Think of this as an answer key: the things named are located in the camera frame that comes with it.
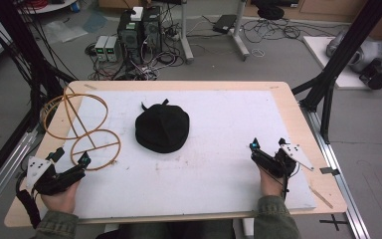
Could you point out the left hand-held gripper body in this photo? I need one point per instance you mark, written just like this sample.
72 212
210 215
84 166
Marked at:
57 182

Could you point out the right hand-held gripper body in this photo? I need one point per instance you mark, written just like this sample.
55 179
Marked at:
280 162

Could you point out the person's left hand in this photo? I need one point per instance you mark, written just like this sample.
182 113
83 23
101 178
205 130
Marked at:
61 198

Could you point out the person's right hand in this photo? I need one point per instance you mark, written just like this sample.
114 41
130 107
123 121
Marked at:
271 185

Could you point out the rattan hat stand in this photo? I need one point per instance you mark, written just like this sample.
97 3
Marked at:
79 122

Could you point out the white foam mat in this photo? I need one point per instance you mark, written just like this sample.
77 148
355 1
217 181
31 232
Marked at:
212 139

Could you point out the thin wooden stick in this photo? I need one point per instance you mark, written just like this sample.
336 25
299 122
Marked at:
321 197

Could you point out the black hat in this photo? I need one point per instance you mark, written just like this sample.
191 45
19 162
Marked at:
162 127

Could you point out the white floor board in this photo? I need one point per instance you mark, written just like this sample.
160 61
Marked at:
344 66

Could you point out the grey power supply unit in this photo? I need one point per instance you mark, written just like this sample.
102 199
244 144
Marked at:
100 48
112 49

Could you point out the grey metal desk leg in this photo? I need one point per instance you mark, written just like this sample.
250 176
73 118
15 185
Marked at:
239 33
186 33

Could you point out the black device on board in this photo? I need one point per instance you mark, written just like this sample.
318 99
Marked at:
377 77

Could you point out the grey robot head shell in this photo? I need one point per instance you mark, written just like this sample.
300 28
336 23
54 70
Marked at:
364 53

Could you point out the flat black box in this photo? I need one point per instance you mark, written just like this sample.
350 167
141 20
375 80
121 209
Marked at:
224 24

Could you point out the black computer tower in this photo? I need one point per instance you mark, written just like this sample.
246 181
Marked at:
152 30
130 36

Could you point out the black stool base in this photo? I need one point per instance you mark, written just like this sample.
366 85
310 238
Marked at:
270 10

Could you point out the white box on tower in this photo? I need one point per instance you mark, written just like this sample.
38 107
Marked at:
136 14

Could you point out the small black metal bracket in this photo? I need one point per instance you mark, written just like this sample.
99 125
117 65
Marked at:
329 171

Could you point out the aluminium rail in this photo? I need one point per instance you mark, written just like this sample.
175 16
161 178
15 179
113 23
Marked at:
3 169
338 172

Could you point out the black metal frame stand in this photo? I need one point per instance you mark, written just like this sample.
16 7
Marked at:
23 59
338 63

